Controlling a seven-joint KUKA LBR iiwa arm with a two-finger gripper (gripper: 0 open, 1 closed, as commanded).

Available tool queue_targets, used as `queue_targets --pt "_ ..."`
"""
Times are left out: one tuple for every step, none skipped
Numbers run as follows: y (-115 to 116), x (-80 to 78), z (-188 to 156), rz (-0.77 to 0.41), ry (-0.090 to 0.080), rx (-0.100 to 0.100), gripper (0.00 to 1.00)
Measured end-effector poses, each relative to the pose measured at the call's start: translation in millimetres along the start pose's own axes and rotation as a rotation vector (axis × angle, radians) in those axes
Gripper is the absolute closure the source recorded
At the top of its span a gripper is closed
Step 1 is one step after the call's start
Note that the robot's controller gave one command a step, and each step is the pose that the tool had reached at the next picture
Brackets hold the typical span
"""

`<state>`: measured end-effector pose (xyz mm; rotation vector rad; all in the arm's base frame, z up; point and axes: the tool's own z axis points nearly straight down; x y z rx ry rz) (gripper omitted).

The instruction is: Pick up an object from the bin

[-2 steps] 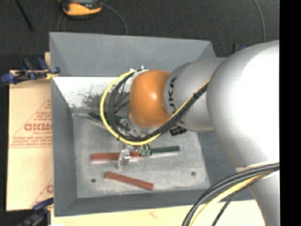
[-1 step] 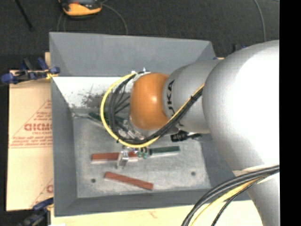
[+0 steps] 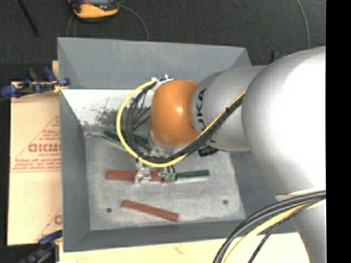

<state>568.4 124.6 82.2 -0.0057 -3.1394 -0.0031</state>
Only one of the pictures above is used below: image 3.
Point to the red-brown flat block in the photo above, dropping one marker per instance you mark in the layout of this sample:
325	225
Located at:
120	175
149	210

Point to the grey metal bin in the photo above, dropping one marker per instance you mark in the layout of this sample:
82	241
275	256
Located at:
164	199

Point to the brown cardboard board red print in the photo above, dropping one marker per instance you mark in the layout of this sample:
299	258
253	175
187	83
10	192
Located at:
33	179

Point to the dark green flat block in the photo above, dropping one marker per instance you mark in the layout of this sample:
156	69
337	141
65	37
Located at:
192	174

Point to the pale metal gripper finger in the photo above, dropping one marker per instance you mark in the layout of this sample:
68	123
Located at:
140	179
143	171

